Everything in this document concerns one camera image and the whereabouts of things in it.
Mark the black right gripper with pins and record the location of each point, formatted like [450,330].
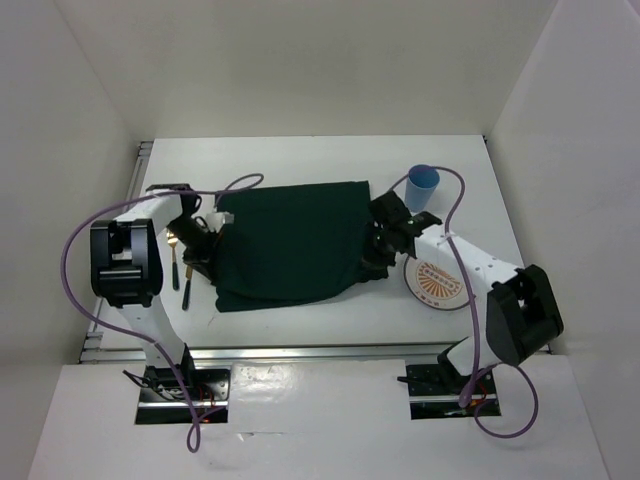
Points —
[373,260]

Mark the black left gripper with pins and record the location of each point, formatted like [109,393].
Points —
[205,259]

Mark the dark green cloth placemat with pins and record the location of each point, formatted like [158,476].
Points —
[293,245]

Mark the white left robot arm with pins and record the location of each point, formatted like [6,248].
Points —
[127,271]

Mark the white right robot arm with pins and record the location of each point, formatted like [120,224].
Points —
[517,313]

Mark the blue plastic cup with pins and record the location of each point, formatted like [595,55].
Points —
[421,182]

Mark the white plate orange sunburst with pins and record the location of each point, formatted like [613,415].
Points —
[434,287]

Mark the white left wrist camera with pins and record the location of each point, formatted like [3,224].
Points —
[216,221]

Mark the gold fork dark handle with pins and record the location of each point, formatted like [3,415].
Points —
[172,241]

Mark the gold knife dark handle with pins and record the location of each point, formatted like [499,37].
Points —
[186,297]

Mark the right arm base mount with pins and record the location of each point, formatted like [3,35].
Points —
[430,398]

